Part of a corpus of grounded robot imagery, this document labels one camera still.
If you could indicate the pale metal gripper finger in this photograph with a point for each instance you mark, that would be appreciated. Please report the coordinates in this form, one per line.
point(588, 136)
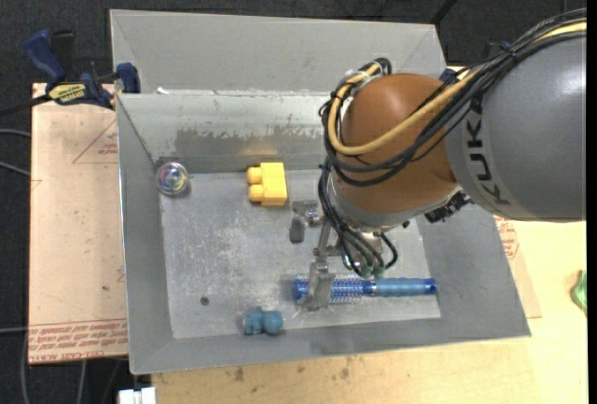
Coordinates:
point(297, 232)
point(318, 290)

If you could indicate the yellow toy building brick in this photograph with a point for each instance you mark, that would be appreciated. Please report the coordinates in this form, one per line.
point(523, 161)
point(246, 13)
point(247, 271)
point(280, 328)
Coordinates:
point(270, 183)

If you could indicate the blue toy figure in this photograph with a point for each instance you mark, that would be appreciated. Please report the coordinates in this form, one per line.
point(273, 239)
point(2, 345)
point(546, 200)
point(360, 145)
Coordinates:
point(263, 322)

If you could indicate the grey metal bin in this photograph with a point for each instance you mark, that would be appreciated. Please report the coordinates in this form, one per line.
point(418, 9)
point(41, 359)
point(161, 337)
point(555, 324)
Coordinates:
point(224, 253)

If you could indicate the blue bristle brush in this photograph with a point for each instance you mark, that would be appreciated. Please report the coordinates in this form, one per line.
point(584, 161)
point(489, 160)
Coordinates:
point(401, 287)

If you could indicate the clear ball with coloured swirl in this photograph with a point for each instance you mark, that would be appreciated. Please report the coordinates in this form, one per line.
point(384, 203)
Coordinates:
point(171, 179)

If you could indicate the green soft object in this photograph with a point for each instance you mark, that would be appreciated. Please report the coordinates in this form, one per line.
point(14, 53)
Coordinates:
point(580, 292)

